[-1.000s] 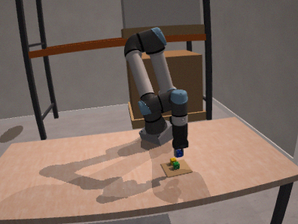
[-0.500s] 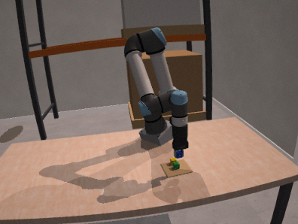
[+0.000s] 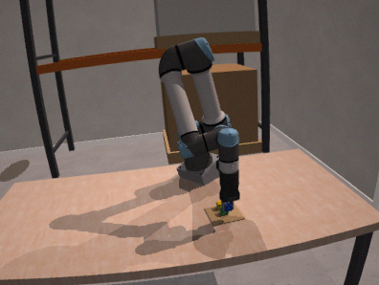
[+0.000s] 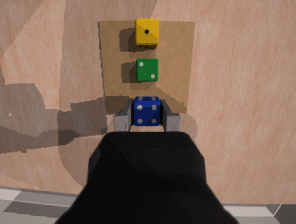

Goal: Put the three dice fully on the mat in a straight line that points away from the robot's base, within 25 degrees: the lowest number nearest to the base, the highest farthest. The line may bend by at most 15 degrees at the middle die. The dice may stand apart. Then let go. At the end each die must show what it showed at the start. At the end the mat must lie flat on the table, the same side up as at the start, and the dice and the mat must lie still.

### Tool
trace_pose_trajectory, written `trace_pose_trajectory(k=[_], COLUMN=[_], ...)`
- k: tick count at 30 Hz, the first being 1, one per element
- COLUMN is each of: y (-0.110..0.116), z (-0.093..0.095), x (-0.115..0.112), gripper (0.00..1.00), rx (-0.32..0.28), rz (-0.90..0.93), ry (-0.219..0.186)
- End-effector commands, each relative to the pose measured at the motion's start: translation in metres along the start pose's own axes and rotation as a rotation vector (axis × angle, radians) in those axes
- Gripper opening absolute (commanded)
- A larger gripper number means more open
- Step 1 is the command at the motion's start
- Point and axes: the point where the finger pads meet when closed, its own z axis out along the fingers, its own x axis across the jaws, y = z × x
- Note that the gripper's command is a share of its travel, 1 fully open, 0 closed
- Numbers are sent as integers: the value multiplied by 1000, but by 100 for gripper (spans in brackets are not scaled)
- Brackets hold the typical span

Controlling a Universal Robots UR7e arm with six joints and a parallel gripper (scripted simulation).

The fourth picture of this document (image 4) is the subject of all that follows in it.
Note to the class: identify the tan flat mat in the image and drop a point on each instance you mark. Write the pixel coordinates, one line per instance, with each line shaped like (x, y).
(119, 54)

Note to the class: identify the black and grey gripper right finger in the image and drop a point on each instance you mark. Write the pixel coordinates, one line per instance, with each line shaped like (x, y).
(169, 120)

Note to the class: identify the blue die with white pips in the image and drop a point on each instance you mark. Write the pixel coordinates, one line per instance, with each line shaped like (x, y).
(146, 111)

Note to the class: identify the yellow die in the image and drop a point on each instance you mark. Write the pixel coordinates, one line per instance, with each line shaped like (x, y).
(146, 33)

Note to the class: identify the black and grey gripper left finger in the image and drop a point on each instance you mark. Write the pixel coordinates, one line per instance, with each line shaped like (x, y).
(124, 120)

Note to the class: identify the green die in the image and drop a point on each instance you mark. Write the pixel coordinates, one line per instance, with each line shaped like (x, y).
(147, 70)

